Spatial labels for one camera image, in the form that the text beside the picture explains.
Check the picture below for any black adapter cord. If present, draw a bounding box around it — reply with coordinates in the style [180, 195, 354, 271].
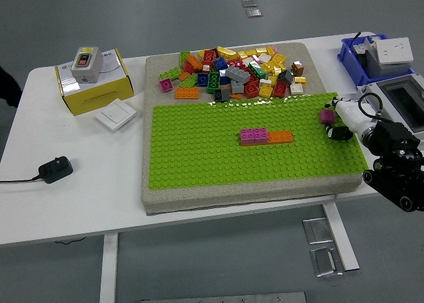
[0, 174, 42, 184]

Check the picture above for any thin black wire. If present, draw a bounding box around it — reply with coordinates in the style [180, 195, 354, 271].
[54, 237, 87, 245]

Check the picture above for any green long toy brick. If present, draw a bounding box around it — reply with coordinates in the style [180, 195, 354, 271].
[158, 66, 182, 82]
[179, 73, 199, 88]

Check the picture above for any dark grey sloped toy brick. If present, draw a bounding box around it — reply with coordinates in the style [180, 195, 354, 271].
[276, 70, 295, 84]

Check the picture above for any yellow and white cardboard box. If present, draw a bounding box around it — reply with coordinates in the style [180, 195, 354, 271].
[54, 48, 135, 117]

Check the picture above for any grey long toy brick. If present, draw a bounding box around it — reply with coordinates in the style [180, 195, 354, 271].
[225, 65, 251, 84]

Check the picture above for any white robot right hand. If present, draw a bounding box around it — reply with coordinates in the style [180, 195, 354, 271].
[323, 96, 368, 142]

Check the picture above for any black power adapter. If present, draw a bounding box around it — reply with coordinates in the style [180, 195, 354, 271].
[38, 155, 74, 184]

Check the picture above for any grey push-button switch box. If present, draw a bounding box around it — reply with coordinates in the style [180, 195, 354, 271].
[70, 46, 104, 84]

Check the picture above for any white table foot bar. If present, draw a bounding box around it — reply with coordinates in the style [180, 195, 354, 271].
[321, 203, 360, 271]

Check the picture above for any grey distribution box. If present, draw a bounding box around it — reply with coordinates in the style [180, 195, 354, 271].
[356, 72, 424, 137]

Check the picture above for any yellow sloped toy brick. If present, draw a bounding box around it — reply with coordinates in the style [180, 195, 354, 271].
[217, 46, 238, 60]

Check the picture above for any orange flat long toy brick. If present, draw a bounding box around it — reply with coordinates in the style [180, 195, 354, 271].
[174, 87, 201, 100]

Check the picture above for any blue plastic bin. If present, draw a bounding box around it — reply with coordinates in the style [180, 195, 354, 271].
[337, 34, 417, 87]

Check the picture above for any green studded baseplate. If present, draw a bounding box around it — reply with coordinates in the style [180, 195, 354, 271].
[148, 91, 370, 190]

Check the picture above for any grey-brown foam mat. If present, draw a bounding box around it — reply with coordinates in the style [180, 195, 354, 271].
[140, 42, 364, 217]

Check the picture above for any grey block under socket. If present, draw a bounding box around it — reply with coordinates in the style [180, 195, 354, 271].
[364, 50, 411, 78]

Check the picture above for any white table leg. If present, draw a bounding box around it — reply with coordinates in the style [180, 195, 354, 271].
[99, 233, 119, 303]

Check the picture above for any white wall switch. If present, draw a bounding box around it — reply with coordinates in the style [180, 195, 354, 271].
[95, 98, 137, 133]

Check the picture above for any white wall socket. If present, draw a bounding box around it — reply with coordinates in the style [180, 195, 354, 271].
[375, 37, 414, 68]

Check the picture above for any dark green toy brick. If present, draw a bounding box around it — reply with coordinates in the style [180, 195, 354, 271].
[207, 71, 221, 94]

